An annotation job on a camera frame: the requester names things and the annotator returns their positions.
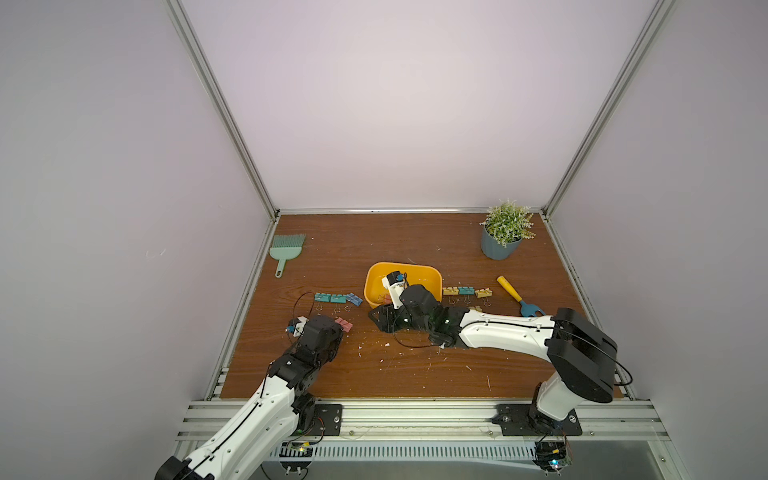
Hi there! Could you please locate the pink binder clip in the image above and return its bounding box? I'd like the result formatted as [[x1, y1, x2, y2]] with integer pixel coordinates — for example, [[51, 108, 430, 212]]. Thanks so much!
[[335, 318, 353, 333]]

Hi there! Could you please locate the yellow plastic storage box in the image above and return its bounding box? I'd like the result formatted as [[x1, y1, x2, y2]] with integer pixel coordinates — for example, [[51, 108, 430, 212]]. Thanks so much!
[[364, 262, 443, 308]]

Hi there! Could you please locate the blue binder clip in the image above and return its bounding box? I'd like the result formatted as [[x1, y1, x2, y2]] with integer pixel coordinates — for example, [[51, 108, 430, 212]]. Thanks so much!
[[346, 293, 363, 306]]

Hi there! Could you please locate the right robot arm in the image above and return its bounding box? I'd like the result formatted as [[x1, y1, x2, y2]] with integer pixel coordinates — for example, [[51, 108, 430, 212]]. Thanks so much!
[[369, 285, 617, 423]]

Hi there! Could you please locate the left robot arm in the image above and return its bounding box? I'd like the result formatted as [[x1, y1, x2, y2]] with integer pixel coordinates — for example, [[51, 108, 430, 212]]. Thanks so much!
[[155, 315, 345, 479]]

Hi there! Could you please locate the green plastic dustpan brush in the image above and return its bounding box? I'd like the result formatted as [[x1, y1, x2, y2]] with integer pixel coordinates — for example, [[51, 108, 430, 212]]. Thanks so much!
[[269, 234, 306, 278]]

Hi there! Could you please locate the left controller board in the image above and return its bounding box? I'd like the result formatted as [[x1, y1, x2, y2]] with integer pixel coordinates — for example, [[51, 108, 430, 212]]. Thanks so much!
[[278, 442, 315, 478]]

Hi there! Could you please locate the controller board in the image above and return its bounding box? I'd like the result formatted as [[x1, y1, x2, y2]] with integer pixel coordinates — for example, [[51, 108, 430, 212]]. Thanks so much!
[[278, 442, 315, 478], [533, 441, 571, 474]]

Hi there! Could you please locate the potted green plant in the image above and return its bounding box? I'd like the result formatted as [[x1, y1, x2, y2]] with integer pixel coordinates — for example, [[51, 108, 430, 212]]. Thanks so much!
[[481, 201, 535, 261]]

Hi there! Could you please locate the right controller board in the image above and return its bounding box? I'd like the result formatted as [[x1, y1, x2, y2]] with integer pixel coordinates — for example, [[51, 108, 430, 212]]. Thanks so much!
[[533, 441, 571, 474]]

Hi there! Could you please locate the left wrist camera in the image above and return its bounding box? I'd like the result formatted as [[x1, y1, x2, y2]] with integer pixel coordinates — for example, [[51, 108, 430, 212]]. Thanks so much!
[[286, 316, 308, 338]]

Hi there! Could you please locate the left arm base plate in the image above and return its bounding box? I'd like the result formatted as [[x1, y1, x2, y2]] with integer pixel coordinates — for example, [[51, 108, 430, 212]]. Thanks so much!
[[294, 403, 344, 437]]

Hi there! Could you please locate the yellow blue handled tool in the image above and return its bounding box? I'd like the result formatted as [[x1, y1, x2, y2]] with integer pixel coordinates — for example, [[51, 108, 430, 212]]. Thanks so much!
[[496, 275, 545, 317]]

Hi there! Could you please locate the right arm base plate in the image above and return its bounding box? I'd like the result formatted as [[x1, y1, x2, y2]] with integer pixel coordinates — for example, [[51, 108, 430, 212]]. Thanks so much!
[[490, 403, 583, 437]]

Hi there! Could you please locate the aluminium front rail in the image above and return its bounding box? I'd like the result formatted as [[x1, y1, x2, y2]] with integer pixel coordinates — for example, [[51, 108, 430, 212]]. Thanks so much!
[[176, 398, 672, 443]]

